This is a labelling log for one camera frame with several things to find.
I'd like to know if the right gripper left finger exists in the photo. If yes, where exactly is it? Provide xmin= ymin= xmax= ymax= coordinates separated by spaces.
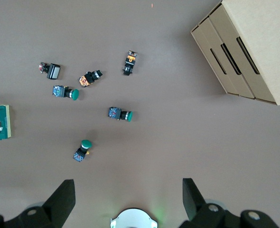
xmin=0 ymin=179 xmax=76 ymax=228

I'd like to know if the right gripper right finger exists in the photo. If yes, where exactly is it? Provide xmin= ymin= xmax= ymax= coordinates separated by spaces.
xmin=179 ymin=178 xmax=280 ymax=228

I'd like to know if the green load switch white handle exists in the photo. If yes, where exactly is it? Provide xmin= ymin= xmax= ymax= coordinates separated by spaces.
xmin=0 ymin=104 xmax=12 ymax=141

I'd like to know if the green mushroom pushbutton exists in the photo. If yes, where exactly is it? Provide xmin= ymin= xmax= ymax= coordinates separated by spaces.
xmin=52 ymin=85 xmax=80 ymax=101
xmin=107 ymin=106 xmax=133 ymax=123
xmin=73 ymin=139 xmax=93 ymax=163

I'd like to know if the brown paper table cover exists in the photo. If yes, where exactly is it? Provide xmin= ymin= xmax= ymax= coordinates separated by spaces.
xmin=0 ymin=0 xmax=280 ymax=228

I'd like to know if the brown cardboard box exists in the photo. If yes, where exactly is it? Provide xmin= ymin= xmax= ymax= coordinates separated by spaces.
xmin=190 ymin=0 xmax=280 ymax=106

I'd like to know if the black selector switch orange block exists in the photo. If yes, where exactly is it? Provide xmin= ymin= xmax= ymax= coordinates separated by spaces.
xmin=77 ymin=69 xmax=103 ymax=88

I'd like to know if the black orange switch module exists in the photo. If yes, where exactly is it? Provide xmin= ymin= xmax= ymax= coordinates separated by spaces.
xmin=122 ymin=49 xmax=139 ymax=76

